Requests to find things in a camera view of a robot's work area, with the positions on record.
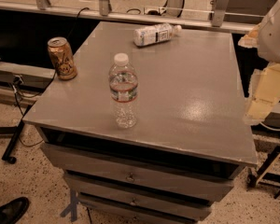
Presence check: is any black stand leg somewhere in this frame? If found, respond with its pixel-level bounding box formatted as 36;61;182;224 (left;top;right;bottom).
1;105;33;165

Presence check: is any white lying plastic bottle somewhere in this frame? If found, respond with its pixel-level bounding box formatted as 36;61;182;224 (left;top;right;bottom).
133;23;182;47

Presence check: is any black leather shoe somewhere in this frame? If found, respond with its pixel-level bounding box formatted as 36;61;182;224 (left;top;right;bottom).
0;197;30;224

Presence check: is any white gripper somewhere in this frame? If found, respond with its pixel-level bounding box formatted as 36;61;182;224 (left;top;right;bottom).
238;0;280;120

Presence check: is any white power strip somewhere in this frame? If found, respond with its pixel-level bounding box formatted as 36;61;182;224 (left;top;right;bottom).
144;7;166;16

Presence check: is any grey drawer cabinet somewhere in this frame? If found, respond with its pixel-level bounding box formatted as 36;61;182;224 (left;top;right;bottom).
25;22;257;224

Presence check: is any clear plastic water bottle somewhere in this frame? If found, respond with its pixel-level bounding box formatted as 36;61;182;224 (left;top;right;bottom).
108;53;138;128

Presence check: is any gold soda can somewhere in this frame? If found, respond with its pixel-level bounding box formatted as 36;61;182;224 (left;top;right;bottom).
48;36;77;80

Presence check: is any yellow black stand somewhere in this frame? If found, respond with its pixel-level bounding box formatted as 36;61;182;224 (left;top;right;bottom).
247;145;280;199

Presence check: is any black cable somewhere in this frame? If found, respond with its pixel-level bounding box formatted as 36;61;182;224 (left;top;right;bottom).
8;7;91;147

